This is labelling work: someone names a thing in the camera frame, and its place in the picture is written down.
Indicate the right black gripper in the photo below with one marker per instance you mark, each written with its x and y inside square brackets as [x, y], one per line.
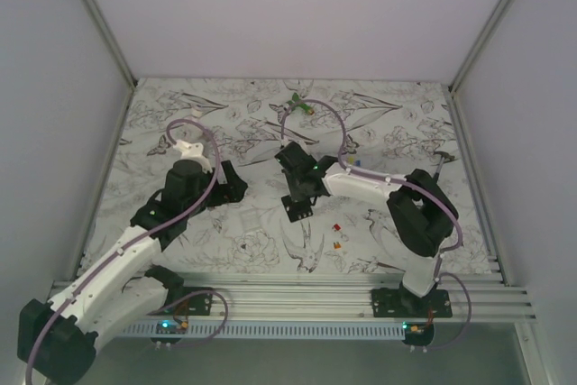
[297, 195]

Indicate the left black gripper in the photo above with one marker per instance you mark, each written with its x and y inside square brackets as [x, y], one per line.
[229, 192]

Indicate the black fuse box base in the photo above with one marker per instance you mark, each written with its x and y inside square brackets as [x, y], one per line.
[297, 210]

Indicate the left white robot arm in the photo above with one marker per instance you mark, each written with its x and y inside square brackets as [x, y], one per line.
[60, 338]

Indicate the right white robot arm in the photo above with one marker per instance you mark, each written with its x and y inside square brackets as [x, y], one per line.
[424, 217]

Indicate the clear fuse box cover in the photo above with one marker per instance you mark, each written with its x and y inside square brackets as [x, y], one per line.
[251, 220]

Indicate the white and grey pipe fitting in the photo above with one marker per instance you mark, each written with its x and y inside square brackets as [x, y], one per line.
[196, 116]

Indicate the floral printed table mat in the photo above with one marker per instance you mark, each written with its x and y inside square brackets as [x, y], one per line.
[390, 127]

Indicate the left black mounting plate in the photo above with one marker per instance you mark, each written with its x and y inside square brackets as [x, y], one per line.
[189, 301]

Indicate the black mounting plate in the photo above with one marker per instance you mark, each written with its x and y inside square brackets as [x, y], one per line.
[400, 303]
[189, 301]

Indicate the small grey hammer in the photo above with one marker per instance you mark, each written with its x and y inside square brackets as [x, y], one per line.
[444, 157]

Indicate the left controller board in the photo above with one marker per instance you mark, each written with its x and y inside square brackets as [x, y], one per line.
[171, 327]

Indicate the controller board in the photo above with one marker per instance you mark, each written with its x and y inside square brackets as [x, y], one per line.
[411, 328]
[171, 327]

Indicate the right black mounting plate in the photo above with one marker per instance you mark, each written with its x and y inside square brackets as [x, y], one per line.
[400, 303]

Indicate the right controller board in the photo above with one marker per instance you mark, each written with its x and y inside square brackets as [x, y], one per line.
[411, 328]

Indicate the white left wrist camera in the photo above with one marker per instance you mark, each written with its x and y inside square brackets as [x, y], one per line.
[194, 151]

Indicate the white slotted cable duct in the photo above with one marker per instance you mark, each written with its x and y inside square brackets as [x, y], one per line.
[300, 330]

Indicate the aluminium frame rail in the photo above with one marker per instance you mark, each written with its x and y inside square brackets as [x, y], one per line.
[348, 296]

